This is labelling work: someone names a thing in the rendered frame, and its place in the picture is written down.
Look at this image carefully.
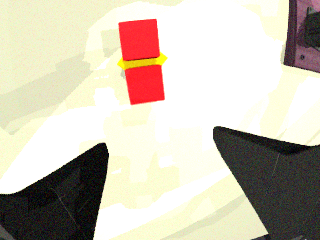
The yellow cube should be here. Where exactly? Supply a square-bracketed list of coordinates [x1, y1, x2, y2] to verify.
[117, 52, 167, 69]

